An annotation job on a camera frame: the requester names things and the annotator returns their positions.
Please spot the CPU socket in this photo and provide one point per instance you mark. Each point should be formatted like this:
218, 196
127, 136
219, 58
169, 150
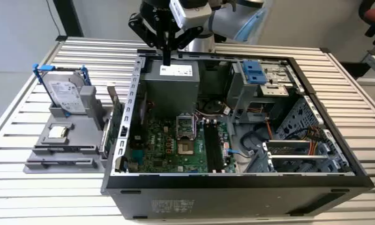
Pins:
186, 147

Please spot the hard disk in blue carrier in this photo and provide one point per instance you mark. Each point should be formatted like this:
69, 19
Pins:
66, 93

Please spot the blue plastic drive bracket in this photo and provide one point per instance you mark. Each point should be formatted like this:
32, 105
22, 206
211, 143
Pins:
252, 70

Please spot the silver disk bay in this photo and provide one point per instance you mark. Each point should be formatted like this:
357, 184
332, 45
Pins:
300, 157

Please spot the grey power supply unit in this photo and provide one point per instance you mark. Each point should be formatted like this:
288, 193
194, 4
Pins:
169, 93

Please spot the grey parts rack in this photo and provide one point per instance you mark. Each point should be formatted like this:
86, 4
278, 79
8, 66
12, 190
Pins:
82, 131

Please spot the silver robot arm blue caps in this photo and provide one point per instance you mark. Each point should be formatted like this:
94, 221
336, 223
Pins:
229, 25

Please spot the black RAM slot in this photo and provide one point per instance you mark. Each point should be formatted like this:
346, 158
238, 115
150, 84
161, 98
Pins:
213, 146
219, 146
209, 146

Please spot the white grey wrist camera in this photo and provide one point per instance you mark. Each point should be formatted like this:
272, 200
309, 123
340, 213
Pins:
195, 14

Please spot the green graphics card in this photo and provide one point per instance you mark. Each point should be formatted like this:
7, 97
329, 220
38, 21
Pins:
115, 112

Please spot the silver drive cage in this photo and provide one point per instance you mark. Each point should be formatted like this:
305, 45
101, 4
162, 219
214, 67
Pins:
242, 98

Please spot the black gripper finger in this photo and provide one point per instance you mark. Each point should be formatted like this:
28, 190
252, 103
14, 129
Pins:
171, 42
143, 28

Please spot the silver CPU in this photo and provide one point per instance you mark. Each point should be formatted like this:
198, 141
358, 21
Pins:
57, 132

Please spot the black upright post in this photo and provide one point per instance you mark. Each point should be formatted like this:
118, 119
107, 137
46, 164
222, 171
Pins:
70, 18

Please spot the black open PC case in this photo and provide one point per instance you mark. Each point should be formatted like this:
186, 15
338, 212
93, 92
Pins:
238, 199

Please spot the round black component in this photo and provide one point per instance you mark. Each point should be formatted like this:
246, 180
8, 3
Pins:
213, 106

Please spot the black table corner cap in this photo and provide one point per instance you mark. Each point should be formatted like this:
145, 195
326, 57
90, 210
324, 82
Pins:
325, 50
62, 38

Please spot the green motherboard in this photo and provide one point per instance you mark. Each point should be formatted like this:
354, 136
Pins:
162, 161

